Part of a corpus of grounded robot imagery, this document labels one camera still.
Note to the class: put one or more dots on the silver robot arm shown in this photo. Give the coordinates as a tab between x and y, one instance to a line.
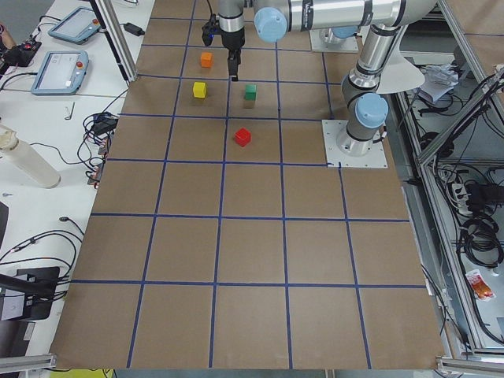
367	109
274	19

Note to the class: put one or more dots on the red wooden block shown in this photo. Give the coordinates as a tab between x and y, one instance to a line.
242	137

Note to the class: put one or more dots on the yellow wooden block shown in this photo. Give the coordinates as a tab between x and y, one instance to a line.
199	89

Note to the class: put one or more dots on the green wooden block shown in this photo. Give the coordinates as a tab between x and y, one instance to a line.
251	91

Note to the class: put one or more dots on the blue teach pendant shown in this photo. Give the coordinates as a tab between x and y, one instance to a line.
77	27
61	73

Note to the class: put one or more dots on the black power adapter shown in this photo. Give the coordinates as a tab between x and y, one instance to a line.
133	29

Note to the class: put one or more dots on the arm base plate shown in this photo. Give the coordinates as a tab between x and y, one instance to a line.
337	40
342	151

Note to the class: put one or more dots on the aluminium frame post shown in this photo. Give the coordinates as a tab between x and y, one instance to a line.
107	18

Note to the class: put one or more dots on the near blue teach pendant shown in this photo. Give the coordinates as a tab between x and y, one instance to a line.
61	73

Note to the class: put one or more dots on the far blue teach pendant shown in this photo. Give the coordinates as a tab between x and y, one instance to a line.
77	27

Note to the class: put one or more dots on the white cardboard tube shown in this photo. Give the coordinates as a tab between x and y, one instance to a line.
28	160

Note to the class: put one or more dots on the white chair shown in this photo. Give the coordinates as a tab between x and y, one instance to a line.
399	75

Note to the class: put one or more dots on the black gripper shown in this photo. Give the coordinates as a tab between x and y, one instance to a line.
231	39

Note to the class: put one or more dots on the red snack packet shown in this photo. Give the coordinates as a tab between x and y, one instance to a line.
479	286

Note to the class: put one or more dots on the allen key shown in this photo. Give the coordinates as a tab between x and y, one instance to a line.
70	112

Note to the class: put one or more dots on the orange wooden block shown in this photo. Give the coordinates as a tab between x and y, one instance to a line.
206	60

